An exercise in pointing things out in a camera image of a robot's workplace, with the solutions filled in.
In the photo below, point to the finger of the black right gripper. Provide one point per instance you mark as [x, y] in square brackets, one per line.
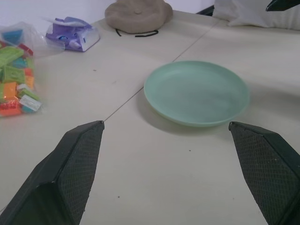
[284, 5]

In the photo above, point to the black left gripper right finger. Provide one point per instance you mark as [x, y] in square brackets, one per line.
[264, 168]

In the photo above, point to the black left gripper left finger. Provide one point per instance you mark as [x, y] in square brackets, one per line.
[70, 168]

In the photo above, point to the green plate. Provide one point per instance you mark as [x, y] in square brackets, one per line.
[197, 93]

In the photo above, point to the white cloth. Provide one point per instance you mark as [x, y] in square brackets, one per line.
[253, 14]

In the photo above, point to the clear bag of colourful blocks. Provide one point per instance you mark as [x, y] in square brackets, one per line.
[16, 77]

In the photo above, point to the purple tissue pack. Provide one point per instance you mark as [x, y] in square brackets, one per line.
[72, 35]

